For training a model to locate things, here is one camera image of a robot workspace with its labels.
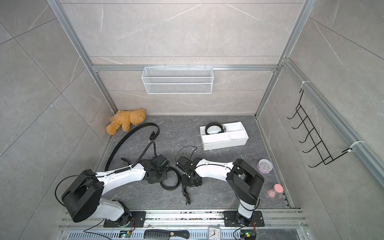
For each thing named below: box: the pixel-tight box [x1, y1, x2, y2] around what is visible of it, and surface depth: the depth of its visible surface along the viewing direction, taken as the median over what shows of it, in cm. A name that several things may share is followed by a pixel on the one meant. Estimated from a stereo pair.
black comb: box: [143, 229, 190, 240], surface depth 71 cm
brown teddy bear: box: [106, 108, 146, 136], surface depth 109 cm
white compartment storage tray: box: [199, 121, 249, 151], surface depth 104 cm
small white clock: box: [208, 224, 221, 240], surface depth 70 cm
